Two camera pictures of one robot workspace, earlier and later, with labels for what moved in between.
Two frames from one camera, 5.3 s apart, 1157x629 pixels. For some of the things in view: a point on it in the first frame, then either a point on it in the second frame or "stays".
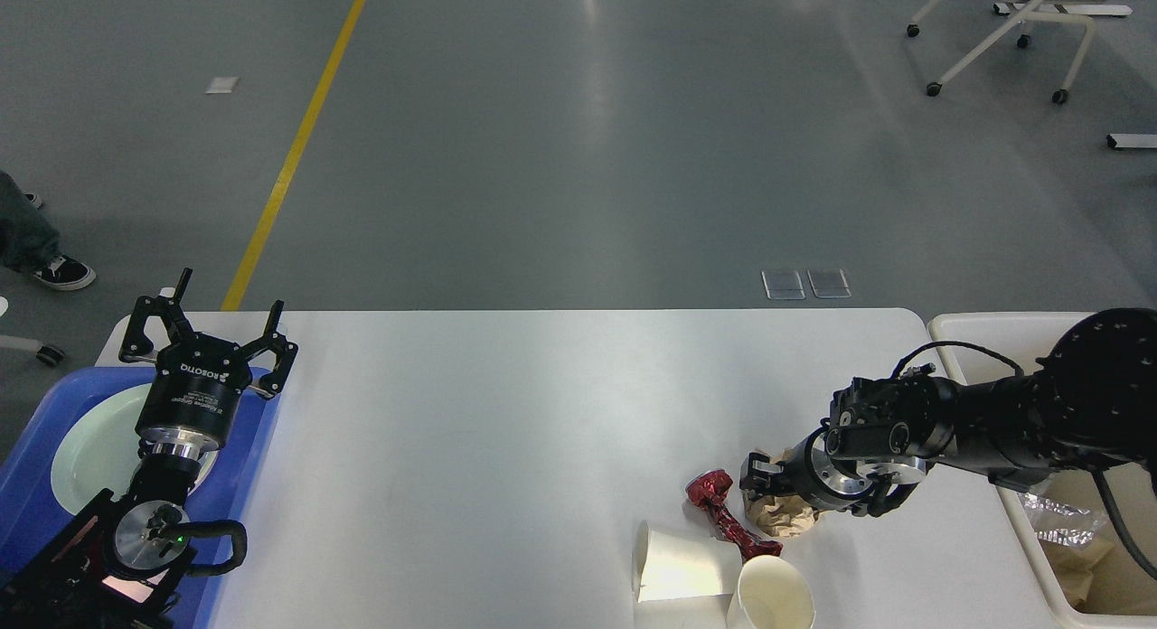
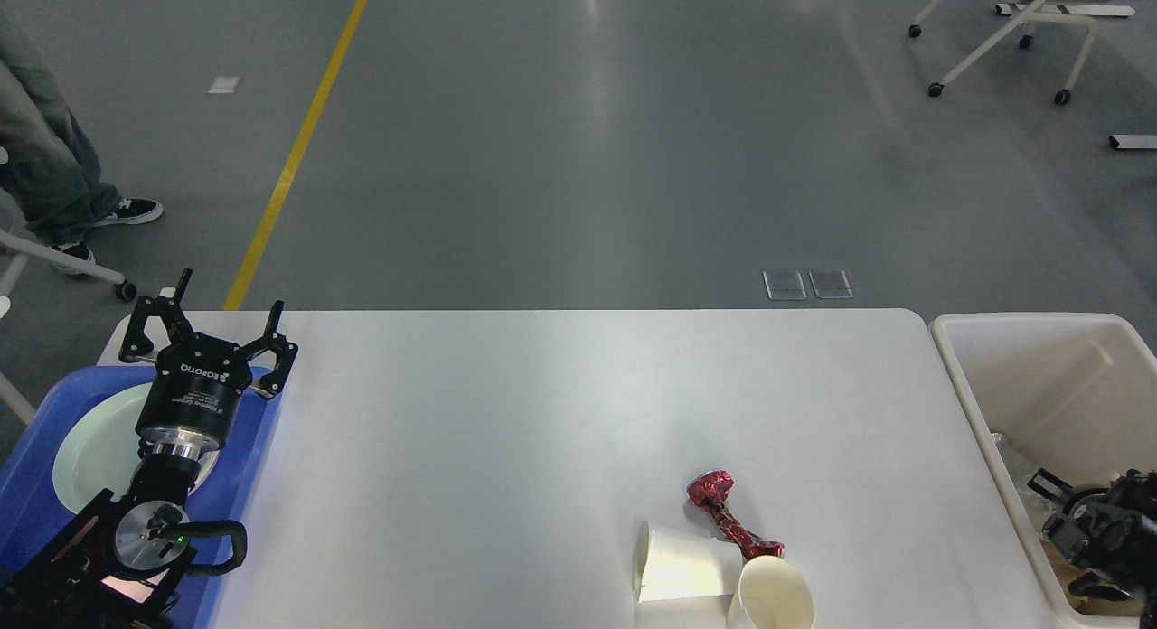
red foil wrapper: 710,489 stays
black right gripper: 874,486 → 1112,530
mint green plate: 97,450 stays
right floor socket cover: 829,283 stays
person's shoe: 33,197 → 76,249
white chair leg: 49,354 → 122,286
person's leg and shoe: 30,241 → 51,192
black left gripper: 196,379 stays
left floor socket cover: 783,285 stays
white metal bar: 1138,140 stays
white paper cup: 771,593 stays
